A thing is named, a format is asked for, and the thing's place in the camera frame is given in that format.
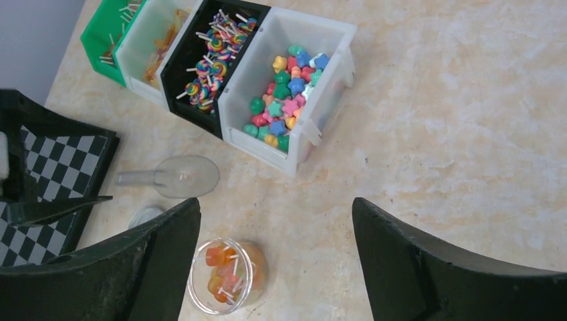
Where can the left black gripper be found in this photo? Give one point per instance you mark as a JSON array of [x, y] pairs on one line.
[[19, 186]]

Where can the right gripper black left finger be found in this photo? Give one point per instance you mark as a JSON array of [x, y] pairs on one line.
[[139, 274]]

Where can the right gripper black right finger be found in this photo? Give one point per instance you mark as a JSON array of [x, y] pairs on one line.
[[410, 274]]

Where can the silver jar lid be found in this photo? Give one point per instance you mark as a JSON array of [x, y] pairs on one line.
[[145, 214]]

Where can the clear plastic jar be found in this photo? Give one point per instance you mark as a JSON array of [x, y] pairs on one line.
[[226, 275]]

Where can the clear plastic scoop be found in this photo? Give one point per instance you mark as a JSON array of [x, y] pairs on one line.
[[177, 177]]

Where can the white bin colourful candies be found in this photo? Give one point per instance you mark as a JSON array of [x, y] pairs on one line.
[[286, 86]]

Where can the white bin orange candies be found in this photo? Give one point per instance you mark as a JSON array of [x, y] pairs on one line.
[[149, 43]]

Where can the black white checkerboard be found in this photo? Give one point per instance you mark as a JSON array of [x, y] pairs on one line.
[[63, 167]]

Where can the green candy bin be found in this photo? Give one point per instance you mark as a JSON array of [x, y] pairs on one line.
[[105, 33]]

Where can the black candy bin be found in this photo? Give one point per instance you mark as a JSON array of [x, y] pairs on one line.
[[206, 56]]

